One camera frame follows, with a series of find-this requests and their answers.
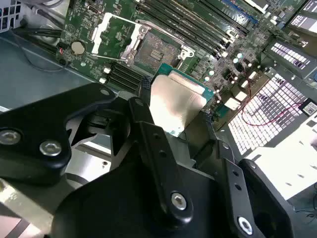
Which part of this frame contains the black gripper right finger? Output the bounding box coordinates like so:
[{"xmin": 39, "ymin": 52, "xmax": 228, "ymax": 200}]
[{"xmin": 195, "ymin": 111, "xmax": 296, "ymax": 238}]

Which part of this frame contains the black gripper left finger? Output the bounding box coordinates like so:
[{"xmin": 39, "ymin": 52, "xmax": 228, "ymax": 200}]
[{"xmin": 0, "ymin": 76, "xmax": 195, "ymax": 224}]

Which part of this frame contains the metal socket cover frame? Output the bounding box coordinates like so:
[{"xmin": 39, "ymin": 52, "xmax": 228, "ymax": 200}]
[{"xmin": 91, "ymin": 12, "xmax": 151, "ymax": 62}]

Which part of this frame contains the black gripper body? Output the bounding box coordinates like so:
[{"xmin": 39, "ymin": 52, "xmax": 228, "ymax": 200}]
[{"xmin": 52, "ymin": 161, "xmax": 231, "ymax": 238}]

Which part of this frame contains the CPU with silver top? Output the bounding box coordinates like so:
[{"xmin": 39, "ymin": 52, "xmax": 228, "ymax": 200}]
[{"xmin": 149, "ymin": 62, "xmax": 215, "ymax": 137}]

